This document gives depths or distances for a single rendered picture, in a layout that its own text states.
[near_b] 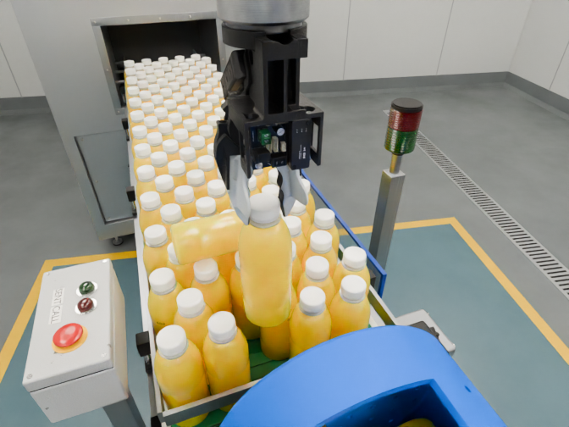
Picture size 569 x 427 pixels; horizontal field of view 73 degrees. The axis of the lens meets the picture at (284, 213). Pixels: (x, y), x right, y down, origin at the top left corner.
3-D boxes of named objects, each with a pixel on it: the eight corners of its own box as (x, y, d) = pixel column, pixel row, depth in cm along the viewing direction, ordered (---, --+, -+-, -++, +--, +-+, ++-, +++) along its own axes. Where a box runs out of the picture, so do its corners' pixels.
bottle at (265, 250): (297, 322, 54) (301, 224, 44) (251, 335, 53) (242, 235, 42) (283, 287, 60) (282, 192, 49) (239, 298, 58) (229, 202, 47)
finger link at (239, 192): (232, 251, 40) (241, 173, 35) (219, 219, 45) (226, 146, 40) (260, 248, 41) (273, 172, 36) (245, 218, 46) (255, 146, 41)
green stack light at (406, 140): (394, 156, 79) (398, 134, 76) (378, 143, 84) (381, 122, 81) (420, 152, 81) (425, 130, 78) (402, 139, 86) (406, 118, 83)
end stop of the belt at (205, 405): (167, 427, 56) (162, 417, 55) (166, 422, 57) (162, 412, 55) (400, 345, 67) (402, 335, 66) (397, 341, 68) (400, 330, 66)
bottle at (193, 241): (168, 219, 60) (272, 196, 66) (169, 233, 66) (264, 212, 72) (179, 259, 58) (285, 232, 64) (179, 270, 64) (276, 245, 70)
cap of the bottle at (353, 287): (342, 301, 59) (343, 293, 58) (338, 282, 63) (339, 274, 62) (367, 300, 60) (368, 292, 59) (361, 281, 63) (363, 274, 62)
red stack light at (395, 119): (398, 134, 76) (402, 115, 74) (381, 122, 81) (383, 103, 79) (425, 129, 78) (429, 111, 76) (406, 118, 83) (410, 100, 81)
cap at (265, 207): (284, 219, 45) (284, 207, 44) (251, 226, 44) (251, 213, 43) (274, 202, 48) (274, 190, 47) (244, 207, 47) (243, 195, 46)
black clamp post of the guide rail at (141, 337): (146, 374, 68) (135, 346, 64) (145, 359, 71) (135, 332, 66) (158, 369, 69) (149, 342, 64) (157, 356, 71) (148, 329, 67)
